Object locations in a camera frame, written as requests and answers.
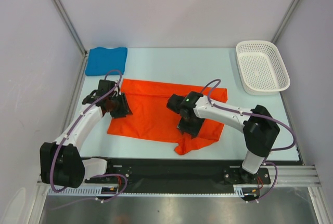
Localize orange t shirt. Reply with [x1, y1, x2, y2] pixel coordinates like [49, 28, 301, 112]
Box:
[107, 79, 224, 155]

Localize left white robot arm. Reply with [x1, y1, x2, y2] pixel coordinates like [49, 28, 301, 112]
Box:
[40, 93, 132, 193]

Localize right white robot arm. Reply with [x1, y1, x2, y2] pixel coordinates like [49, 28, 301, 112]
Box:
[168, 96, 280, 183]

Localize folded blue t shirt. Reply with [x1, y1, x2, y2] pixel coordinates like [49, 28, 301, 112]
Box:
[85, 47, 128, 76]

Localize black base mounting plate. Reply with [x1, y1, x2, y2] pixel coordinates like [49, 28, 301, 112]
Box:
[86, 158, 274, 193]

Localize white plastic basket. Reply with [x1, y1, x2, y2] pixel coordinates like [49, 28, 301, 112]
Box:
[236, 40, 290, 96]

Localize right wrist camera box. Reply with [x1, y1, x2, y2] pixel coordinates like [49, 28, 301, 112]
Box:
[166, 91, 203, 114]

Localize white slotted cable duct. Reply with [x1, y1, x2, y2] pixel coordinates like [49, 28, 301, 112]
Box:
[47, 186, 258, 197]

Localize left aluminium corner post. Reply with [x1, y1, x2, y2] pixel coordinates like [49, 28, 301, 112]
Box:
[51, 0, 87, 57]

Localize aluminium corner post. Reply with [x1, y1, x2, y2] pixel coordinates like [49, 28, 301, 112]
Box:
[271, 0, 302, 45]
[51, 0, 87, 57]

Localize right aluminium corner post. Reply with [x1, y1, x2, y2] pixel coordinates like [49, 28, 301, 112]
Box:
[271, 0, 302, 45]

